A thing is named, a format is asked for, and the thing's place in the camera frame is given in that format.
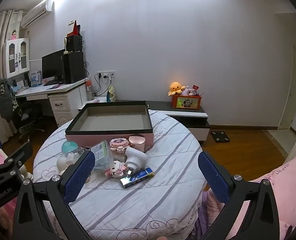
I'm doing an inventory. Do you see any black white tv stand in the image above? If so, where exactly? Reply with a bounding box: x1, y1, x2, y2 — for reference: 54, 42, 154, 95
147, 101, 210, 145

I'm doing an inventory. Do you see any black bathroom scale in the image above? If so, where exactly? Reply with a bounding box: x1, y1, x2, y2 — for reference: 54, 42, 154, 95
210, 131, 230, 143

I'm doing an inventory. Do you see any white desk with drawers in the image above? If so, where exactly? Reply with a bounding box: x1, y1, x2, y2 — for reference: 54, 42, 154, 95
16, 77, 91, 127

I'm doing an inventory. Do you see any orange capped bottle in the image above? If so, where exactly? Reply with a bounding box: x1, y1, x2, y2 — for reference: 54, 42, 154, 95
86, 79, 93, 101

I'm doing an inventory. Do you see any white wall cabinet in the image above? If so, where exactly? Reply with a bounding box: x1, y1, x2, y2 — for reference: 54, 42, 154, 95
2, 38, 30, 79

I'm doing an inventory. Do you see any yellow snack bag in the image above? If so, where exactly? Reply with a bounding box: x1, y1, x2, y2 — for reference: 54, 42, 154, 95
107, 85, 116, 102

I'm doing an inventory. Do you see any blue rectangular pack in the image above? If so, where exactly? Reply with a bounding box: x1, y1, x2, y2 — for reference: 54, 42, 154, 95
120, 167, 154, 189

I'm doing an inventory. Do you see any white handheld device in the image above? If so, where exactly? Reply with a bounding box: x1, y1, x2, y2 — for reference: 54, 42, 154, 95
125, 147, 148, 177

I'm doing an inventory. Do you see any white round figure toy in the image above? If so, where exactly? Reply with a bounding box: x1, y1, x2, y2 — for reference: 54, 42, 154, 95
57, 153, 79, 175

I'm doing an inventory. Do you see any pink doll on cabinet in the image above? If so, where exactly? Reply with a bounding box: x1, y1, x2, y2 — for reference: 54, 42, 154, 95
11, 29, 17, 40

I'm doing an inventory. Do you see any striped white tablecloth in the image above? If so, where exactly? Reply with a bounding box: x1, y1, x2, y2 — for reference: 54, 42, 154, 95
32, 109, 215, 240

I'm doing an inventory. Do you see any wall power outlet strip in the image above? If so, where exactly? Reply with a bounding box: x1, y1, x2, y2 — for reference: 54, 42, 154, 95
97, 70, 115, 79

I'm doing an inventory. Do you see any black computer tower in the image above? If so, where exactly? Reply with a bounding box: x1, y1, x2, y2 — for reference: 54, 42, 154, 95
62, 51, 86, 84

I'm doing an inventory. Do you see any white air conditioner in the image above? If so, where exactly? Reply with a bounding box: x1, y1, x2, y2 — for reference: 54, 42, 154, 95
21, 0, 54, 29

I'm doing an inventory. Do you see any black speaker box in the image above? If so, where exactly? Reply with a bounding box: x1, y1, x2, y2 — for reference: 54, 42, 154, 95
65, 35, 83, 53

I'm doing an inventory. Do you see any pink black storage box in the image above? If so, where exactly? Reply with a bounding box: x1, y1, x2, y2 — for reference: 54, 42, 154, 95
65, 101, 154, 147

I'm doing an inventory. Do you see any red triangular item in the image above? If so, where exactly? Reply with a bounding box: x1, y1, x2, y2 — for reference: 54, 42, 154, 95
66, 21, 81, 37

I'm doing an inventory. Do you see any clear plastic case green label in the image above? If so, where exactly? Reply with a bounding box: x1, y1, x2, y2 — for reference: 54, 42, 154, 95
90, 140, 114, 171

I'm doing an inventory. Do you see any orange octopus plush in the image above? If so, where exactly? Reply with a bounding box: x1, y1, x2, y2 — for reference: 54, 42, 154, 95
168, 82, 186, 96

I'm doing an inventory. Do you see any pink cat block model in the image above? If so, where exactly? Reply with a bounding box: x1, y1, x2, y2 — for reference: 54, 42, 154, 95
105, 160, 127, 178

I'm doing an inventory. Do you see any dark hanging jacket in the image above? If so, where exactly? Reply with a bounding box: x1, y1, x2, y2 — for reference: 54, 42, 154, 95
0, 78, 19, 122

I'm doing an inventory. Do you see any black office chair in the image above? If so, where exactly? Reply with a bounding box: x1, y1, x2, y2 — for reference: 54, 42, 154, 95
12, 102, 45, 141

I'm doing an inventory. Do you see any black computer monitor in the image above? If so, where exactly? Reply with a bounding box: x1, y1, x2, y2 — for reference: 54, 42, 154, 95
41, 49, 64, 86

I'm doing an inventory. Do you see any pink flower block model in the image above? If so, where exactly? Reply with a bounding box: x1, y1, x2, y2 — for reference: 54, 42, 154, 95
109, 138, 130, 154

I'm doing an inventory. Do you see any teal round clear container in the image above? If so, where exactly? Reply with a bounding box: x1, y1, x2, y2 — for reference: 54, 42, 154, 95
61, 141, 85, 157

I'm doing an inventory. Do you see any rose gold round tin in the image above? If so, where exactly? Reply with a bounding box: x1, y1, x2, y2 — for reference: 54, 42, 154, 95
128, 134, 146, 152

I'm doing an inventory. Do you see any red toy box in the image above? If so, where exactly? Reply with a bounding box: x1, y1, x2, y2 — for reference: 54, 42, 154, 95
171, 95, 202, 110

